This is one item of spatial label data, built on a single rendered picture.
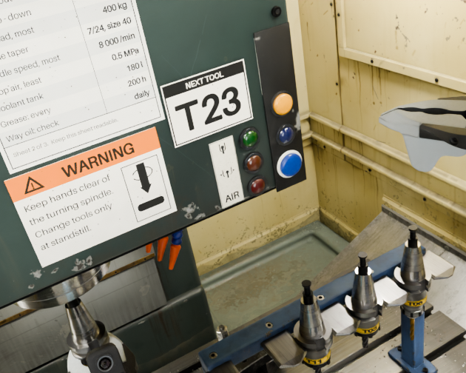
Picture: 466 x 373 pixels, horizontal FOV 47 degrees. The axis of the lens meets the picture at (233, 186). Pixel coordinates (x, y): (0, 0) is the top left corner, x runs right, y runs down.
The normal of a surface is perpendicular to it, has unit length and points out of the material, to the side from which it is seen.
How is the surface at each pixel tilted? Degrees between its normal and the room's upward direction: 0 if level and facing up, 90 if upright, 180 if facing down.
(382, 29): 90
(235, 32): 90
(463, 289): 24
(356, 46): 90
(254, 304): 0
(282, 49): 90
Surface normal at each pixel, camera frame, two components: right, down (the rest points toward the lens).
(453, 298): -0.50, -0.62
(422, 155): -0.56, 0.50
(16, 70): 0.47, 0.38
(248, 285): -0.16, -0.85
